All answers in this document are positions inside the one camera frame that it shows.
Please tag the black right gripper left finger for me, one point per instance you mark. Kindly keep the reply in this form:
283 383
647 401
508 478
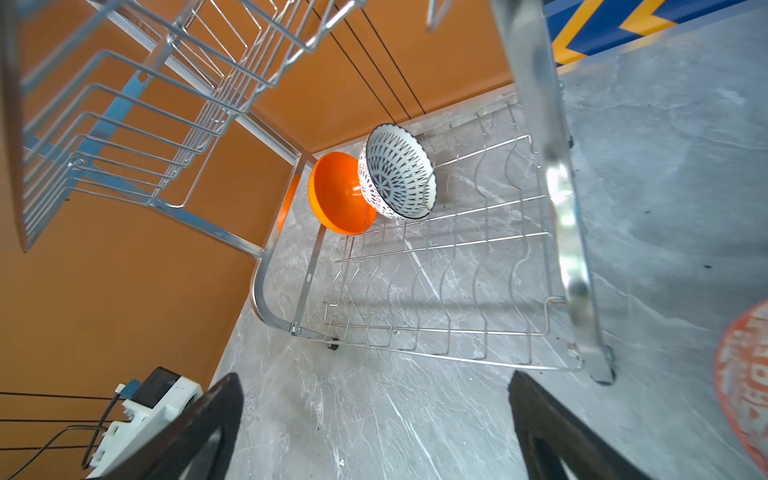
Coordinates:
198 444

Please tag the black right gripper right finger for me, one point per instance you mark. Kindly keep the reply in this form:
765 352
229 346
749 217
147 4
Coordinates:
555 444

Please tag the red patterned ceramic bowl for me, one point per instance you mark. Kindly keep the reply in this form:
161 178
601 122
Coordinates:
741 381

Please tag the white brown patterned bowl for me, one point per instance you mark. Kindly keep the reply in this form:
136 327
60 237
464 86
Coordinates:
396 176

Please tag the orange plastic bowl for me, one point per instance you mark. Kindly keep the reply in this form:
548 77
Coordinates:
335 195

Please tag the steel two-tier dish rack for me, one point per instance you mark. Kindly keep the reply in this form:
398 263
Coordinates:
149 142

